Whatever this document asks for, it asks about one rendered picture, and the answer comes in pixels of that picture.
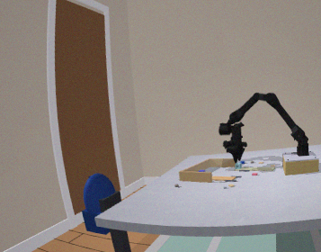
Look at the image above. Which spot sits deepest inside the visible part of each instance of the orange polka-dotted flat strip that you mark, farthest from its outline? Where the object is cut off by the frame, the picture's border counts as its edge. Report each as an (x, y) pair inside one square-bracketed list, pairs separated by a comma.
[(220, 178)]

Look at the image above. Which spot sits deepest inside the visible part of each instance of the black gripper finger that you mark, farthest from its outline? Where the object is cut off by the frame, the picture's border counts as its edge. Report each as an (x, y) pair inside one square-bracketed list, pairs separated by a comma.
[(240, 153), (235, 155)]

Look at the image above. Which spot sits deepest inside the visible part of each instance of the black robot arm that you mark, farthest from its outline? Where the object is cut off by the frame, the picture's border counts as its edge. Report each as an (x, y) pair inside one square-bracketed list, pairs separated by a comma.
[(297, 133)]

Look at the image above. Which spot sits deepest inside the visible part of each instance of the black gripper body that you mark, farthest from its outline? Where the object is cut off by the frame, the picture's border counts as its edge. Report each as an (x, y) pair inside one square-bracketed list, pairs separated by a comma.
[(237, 144)]

